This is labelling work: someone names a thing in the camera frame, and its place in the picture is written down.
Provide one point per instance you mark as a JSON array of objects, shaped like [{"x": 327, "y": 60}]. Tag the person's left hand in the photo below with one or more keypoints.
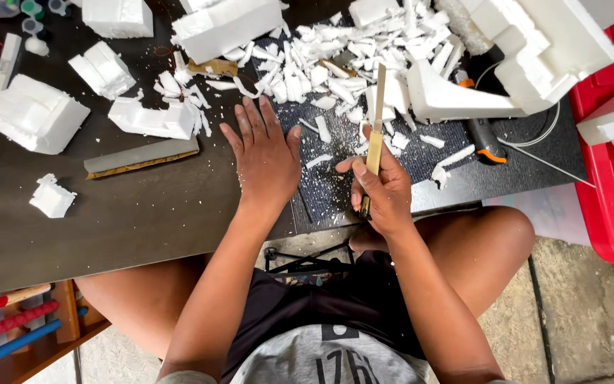
[{"x": 264, "y": 165}]

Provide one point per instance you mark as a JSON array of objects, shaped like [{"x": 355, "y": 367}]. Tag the person's right hand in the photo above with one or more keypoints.
[{"x": 389, "y": 194}]

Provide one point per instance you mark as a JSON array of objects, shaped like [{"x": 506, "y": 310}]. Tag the tan utility knife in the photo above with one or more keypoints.
[{"x": 375, "y": 146}]

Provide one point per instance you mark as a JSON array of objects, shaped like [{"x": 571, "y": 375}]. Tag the dark blue textured mat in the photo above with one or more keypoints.
[{"x": 333, "y": 186}]

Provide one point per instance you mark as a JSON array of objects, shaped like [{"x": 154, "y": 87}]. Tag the black folding stand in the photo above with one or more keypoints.
[{"x": 299, "y": 262}]

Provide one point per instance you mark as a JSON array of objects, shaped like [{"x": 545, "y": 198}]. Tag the person's right leg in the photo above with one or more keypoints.
[{"x": 477, "y": 250}]

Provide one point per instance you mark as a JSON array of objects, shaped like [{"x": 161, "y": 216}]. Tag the person's leg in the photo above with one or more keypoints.
[
  {"x": 136, "y": 298},
  {"x": 477, "y": 250}
]

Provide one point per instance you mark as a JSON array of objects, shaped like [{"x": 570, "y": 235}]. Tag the brown cardboard scrap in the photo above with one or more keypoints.
[{"x": 214, "y": 66}]

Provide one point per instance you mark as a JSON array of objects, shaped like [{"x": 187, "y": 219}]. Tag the black and orange tool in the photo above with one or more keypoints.
[{"x": 485, "y": 138}]

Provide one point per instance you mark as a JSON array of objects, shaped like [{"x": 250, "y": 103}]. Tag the angled styrofoam corner piece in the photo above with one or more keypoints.
[{"x": 150, "y": 120}]

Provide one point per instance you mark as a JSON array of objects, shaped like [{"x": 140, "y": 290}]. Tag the person's black shorts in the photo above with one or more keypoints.
[{"x": 312, "y": 304}]

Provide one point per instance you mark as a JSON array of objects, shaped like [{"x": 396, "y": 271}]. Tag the heap of styrofoam scraps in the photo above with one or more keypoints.
[{"x": 339, "y": 48}]

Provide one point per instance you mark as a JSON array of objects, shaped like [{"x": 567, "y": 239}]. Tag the big rectangular styrofoam slab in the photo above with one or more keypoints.
[{"x": 227, "y": 27}]

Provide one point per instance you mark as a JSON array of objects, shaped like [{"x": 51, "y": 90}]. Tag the pale sheet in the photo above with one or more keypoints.
[{"x": 536, "y": 213}]

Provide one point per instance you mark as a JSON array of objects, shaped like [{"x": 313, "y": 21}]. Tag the small styrofoam cube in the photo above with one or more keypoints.
[{"x": 373, "y": 11}]

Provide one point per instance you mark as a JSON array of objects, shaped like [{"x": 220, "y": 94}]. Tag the white textured roll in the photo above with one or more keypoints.
[{"x": 459, "y": 24}]

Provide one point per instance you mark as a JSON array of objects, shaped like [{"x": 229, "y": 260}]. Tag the person's left leg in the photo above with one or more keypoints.
[{"x": 136, "y": 298}]

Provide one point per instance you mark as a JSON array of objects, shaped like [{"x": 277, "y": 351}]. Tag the person's grey shirt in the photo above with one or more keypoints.
[{"x": 307, "y": 362}]

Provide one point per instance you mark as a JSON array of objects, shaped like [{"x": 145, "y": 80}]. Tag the notched styrofoam block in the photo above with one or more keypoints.
[{"x": 102, "y": 70}]

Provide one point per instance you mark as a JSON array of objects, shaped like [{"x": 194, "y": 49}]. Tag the square styrofoam block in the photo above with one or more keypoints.
[{"x": 118, "y": 17}]

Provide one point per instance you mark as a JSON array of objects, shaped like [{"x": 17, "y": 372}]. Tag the small rough styrofoam chunk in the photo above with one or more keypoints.
[{"x": 52, "y": 198}]

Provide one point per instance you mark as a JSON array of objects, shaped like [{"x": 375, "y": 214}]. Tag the huge moulded styrofoam packing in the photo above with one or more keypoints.
[{"x": 547, "y": 48}]

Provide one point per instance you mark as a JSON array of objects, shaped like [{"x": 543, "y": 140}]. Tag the red plastic bin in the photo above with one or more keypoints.
[{"x": 613, "y": 202}]

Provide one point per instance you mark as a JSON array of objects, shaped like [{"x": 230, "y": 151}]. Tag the large stepped styrofoam block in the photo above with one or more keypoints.
[{"x": 35, "y": 114}]

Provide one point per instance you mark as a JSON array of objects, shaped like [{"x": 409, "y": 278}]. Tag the wooden rack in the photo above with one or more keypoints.
[{"x": 67, "y": 320}]

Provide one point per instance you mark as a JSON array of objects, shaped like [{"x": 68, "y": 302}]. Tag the small white round lump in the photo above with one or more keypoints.
[{"x": 37, "y": 46}]

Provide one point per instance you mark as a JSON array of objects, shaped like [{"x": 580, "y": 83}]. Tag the strip of small paint pots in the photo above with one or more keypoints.
[{"x": 34, "y": 16}]

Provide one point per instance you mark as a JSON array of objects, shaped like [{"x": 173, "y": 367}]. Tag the long narrow styrofoam strip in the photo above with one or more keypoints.
[{"x": 6, "y": 61}]

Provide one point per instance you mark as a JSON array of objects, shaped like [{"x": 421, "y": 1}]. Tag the red patterned stick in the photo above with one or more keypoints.
[{"x": 14, "y": 322}]

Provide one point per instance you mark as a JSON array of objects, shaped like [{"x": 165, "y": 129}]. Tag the blue stick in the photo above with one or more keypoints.
[{"x": 14, "y": 345}]

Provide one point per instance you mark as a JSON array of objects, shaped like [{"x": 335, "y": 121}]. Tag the curved styrofoam bracket piece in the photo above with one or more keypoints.
[{"x": 445, "y": 96}]

